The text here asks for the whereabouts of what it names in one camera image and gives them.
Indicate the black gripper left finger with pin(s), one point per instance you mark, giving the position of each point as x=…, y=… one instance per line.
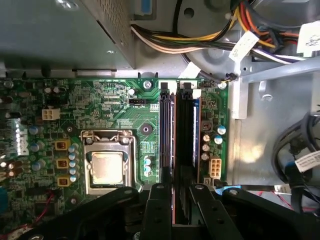
x=160, y=215

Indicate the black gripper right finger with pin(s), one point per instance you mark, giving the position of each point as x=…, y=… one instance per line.
x=215, y=220

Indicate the RAM stick with blue label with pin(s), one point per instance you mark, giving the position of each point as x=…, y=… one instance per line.
x=183, y=150
x=196, y=140

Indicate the black RAM slot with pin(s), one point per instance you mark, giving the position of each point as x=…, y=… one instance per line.
x=166, y=137

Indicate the silver CPU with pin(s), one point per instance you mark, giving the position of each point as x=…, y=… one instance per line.
x=107, y=167

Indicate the metal CPU socket cover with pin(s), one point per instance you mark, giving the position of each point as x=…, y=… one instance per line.
x=87, y=172

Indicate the yellow-framed inductor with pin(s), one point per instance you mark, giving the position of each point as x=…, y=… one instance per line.
x=62, y=145
x=64, y=182
x=63, y=163

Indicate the green motherboard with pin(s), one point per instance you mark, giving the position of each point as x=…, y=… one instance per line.
x=112, y=110

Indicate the black fan header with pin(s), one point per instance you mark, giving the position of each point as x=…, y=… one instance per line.
x=137, y=101

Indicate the black open PC case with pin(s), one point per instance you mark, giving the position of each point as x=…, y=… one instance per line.
x=262, y=112

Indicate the white four-pin connector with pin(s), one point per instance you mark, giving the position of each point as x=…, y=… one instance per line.
x=51, y=114

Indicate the grey power supply unit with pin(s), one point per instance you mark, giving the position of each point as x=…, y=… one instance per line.
x=50, y=32

